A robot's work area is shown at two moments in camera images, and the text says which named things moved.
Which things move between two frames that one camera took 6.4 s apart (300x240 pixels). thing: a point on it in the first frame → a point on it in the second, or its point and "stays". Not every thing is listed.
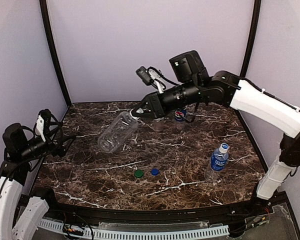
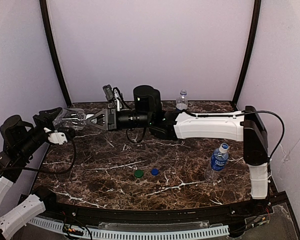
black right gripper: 157,105 → 111,119
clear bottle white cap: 120,129 → 74,119
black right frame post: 252,39 stays
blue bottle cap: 154,172 stays
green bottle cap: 139,173 stays
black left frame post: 43,7 stays
